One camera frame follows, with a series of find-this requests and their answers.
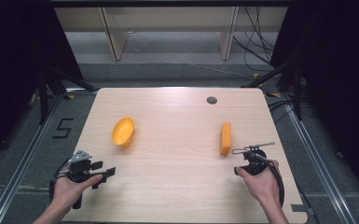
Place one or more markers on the yellow black tape marker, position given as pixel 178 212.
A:
pixel 256 75
pixel 273 95

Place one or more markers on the orange plastic bowl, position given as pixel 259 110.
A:
pixel 123 132

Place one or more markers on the person's right hand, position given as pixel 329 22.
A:
pixel 261 183

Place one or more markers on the metal floor rail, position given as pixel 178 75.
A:
pixel 21 168
pixel 320 161

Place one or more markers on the black curtain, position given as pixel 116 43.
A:
pixel 15 62
pixel 338 77

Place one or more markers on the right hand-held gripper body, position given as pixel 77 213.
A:
pixel 255 160

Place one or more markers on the person's left hand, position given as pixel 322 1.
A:
pixel 69 190

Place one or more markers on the light wooden desk frame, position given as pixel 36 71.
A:
pixel 168 18

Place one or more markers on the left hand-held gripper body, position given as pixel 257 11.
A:
pixel 80 168

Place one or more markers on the grey round table grommet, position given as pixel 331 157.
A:
pixel 211 100

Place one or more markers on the black metal stand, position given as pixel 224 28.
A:
pixel 48 90
pixel 289 81

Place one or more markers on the grey tape piece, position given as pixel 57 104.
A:
pixel 299 207

